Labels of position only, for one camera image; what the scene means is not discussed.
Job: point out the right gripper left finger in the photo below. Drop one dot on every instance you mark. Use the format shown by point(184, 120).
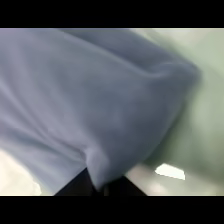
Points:
point(77, 186)

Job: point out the blue T-shirt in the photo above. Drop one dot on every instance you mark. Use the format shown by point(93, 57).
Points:
point(86, 100)

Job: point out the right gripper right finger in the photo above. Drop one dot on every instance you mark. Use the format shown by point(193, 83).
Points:
point(124, 187)

